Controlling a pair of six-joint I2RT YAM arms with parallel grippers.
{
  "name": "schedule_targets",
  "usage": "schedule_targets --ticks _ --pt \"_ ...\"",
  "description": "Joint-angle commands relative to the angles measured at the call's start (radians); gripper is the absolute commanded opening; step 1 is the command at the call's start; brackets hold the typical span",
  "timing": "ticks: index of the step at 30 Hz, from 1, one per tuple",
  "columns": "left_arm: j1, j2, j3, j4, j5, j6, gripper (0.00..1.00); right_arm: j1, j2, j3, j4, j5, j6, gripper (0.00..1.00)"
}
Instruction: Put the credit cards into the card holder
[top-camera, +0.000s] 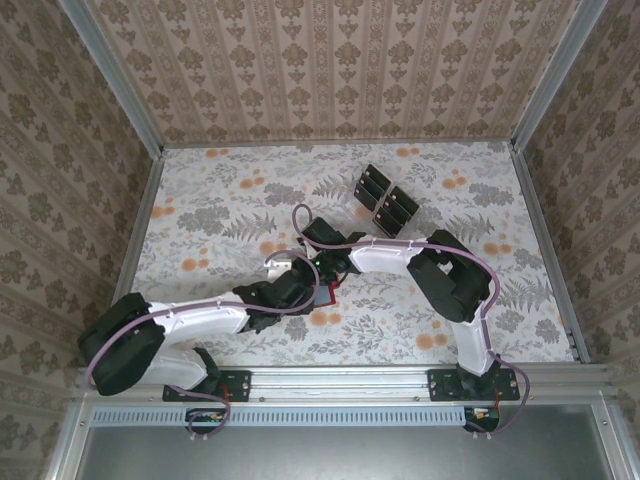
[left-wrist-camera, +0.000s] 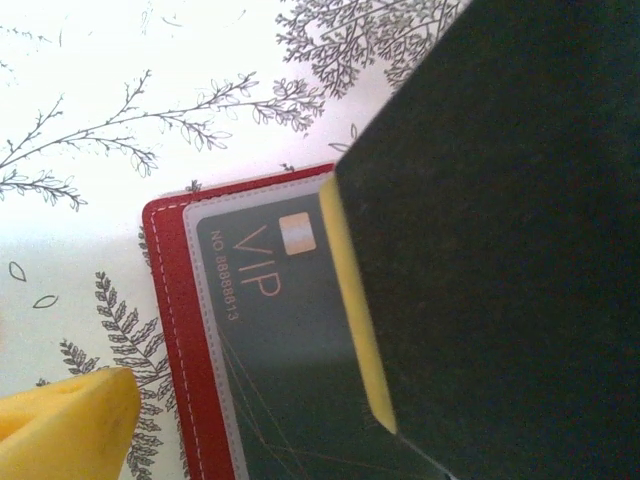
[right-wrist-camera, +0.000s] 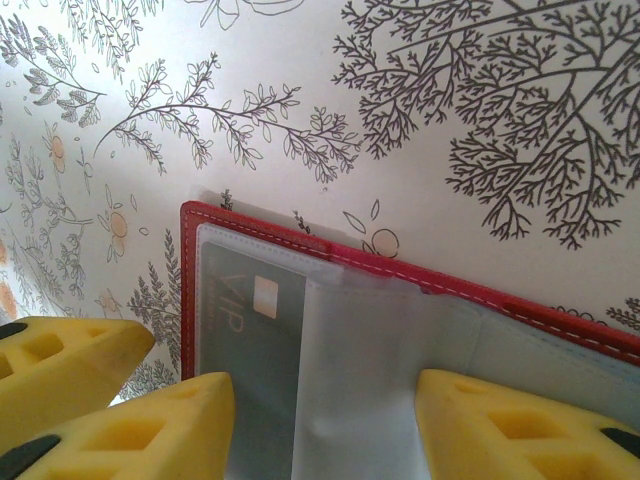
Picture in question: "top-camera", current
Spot red card holder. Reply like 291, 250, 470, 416
312, 272, 350, 309

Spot black compartment tray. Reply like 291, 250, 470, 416
344, 162, 422, 239

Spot floral table cover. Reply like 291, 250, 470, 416
122, 142, 576, 369

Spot grey metal sheet panel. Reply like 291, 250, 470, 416
74, 424, 609, 480

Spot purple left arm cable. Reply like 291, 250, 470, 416
85, 249, 321, 444

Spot aluminium mounting rail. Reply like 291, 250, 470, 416
69, 363, 620, 407

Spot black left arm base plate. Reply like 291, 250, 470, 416
162, 368, 251, 404

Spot white slotted cable duct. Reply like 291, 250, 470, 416
92, 407, 501, 428

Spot aluminium back rail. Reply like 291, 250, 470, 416
160, 139, 517, 150

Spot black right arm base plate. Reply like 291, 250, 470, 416
427, 368, 521, 404

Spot aluminium side rail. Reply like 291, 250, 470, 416
509, 147, 592, 365
107, 149, 166, 306

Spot aluminium frame bar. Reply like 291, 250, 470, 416
43, 399, 94, 480
591, 402, 632, 480

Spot aluminium corner post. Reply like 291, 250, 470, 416
59, 0, 167, 159
508, 0, 610, 154

